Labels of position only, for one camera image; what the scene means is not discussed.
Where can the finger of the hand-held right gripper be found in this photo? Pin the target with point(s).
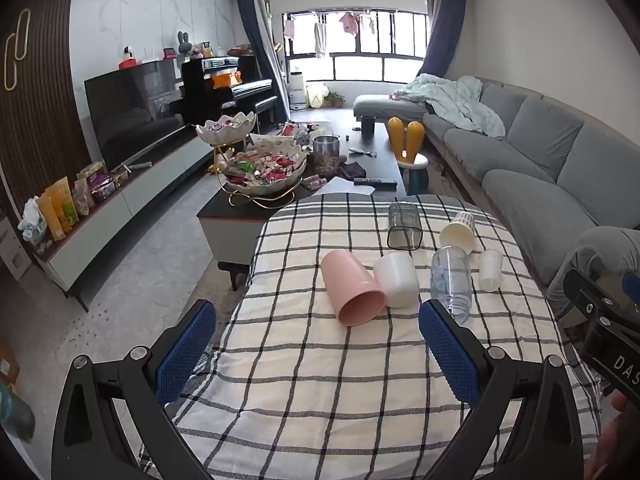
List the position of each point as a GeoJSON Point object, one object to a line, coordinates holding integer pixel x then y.
{"type": "Point", "coordinates": [585, 290]}

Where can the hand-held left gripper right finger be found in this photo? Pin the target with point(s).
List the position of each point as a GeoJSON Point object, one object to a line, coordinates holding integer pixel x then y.
{"type": "Point", "coordinates": [450, 355]}

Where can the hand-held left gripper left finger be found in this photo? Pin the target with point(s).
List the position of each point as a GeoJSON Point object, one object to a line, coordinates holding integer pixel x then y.
{"type": "Point", "coordinates": [187, 345]}

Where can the pink cup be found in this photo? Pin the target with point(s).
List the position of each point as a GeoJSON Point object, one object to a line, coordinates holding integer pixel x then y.
{"type": "Point", "coordinates": [350, 285]}

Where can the white plastic cup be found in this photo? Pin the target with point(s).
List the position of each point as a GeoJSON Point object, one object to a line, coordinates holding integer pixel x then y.
{"type": "Point", "coordinates": [397, 280]}

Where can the small white cup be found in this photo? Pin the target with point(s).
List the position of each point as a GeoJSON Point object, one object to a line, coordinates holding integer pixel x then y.
{"type": "Point", "coordinates": [490, 270]}

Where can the striped paper cup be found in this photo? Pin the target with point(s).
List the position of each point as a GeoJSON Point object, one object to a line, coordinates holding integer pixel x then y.
{"type": "Point", "coordinates": [457, 235]}

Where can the dark transparent cup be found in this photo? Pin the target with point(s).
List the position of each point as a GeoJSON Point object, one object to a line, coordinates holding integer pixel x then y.
{"type": "Point", "coordinates": [405, 225]}

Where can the black cup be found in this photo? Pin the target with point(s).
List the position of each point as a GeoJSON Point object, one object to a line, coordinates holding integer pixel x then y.
{"type": "Point", "coordinates": [368, 127]}

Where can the person's right hand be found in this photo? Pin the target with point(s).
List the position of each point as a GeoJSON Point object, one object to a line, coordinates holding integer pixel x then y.
{"type": "Point", "coordinates": [620, 440]}

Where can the clear plastic bottle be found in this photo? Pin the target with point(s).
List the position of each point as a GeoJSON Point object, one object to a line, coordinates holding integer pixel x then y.
{"type": "Point", "coordinates": [450, 280]}

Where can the checkered tablecloth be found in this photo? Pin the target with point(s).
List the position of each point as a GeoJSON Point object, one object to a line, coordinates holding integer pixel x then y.
{"type": "Point", "coordinates": [300, 360]}

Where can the grey sofa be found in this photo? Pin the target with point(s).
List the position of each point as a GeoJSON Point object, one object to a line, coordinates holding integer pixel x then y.
{"type": "Point", "coordinates": [530, 160]}

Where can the white television cabinet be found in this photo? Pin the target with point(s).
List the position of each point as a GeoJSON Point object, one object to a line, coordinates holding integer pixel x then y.
{"type": "Point", "coordinates": [120, 210]}

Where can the snack packets pile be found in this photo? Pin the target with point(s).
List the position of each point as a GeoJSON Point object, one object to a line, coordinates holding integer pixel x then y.
{"type": "Point", "coordinates": [97, 185]}

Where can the yellow tube pouch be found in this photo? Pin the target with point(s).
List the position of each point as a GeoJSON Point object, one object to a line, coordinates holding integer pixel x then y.
{"type": "Point", "coordinates": [62, 205]}
{"type": "Point", "coordinates": [49, 217]}

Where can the black remote control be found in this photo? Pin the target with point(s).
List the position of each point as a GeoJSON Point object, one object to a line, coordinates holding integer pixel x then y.
{"type": "Point", "coordinates": [374, 182]}

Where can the two-tier candy bowl stand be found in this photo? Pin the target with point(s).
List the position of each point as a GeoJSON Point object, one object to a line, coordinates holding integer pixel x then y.
{"type": "Point", "coordinates": [265, 167]}

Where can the white paper sheet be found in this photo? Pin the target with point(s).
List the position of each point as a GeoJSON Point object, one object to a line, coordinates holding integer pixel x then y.
{"type": "Point", "coordinates": [345, 186]}

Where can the white crumpled cloth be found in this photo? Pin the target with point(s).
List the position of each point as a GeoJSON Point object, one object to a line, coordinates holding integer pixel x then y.
{"type": "Point", "coordinates": [31, 220]}

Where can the dark coffee table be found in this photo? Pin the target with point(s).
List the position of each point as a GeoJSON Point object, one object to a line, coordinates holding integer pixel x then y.
{"type": "Point", "coordinates": [380, 157]}

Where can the yellow rabbit-ear stool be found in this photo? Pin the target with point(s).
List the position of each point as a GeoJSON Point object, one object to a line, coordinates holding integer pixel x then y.
{"type": "Point", "coordinates": [407, 145]}

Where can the glass jar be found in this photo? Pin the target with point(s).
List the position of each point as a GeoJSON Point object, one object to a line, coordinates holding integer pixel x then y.
{"type": "Point", "coordinates": [326, 157]}

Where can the light crumpled blanket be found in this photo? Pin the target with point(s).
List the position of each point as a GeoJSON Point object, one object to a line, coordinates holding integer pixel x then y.
{"type": "Point", "coordinates": [450, 100]}

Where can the flat-screen television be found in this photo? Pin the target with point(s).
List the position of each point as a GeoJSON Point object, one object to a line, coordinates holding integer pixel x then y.
{"type": "Point", "coordinates": [130, 110]}

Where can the black piano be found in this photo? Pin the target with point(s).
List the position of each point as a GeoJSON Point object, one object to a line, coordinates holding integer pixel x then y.
{"type": "Point", "coordinates": [220, 85]}

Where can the white air purifier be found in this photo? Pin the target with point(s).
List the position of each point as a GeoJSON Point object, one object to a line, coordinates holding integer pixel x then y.
{"type": "Point", "coordinates": [297, 90]}

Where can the potted plant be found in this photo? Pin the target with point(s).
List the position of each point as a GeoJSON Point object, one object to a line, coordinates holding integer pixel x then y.
{"type": "Point", "coordinates": [335, 99]}

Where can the dark blue curtain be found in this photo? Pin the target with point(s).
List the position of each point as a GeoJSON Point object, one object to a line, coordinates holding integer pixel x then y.
{"type": "Point", "coordinates": [445, 30]}
{"type": "Point", "coordinates": [255, 35]}

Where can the grey rabbit figurine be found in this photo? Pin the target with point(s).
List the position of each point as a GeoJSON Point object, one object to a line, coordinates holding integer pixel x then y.
{"type": "Point", "coordinates": [184, 44]}

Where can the white hanging towel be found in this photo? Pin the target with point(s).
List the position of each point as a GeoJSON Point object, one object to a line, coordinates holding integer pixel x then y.
{"type": "Point", "coordinates": [320, 40]}

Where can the pink hanging garment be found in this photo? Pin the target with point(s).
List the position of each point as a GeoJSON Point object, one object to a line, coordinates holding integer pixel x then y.
{"type": "Point", "coordinates": [349, 22]}

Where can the white security camera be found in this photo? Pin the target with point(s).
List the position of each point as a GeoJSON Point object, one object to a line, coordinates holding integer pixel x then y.
{"type": "Point", "coordinates": [128, 53]}

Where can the gold clip wall decoration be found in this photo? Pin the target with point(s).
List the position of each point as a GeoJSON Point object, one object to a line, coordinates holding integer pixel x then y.
{"type": "Point", "coordinates": [16, 50]}

